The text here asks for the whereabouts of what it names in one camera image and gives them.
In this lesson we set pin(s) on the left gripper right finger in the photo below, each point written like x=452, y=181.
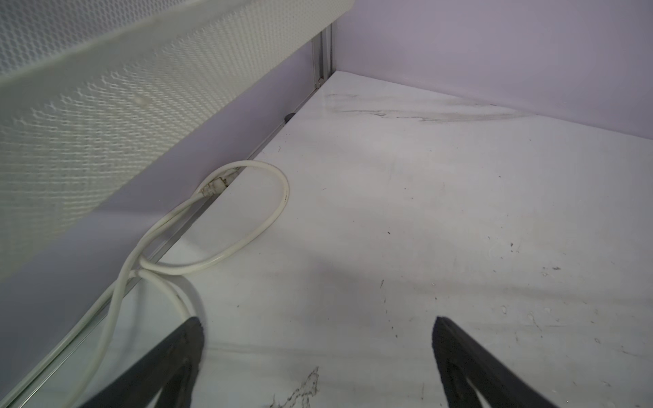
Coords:
x=470, y=374

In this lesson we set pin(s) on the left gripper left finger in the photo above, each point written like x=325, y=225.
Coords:
x=165, y=376

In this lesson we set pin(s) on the white two-tier mesh shelf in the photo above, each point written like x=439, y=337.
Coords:
x=93, y=92

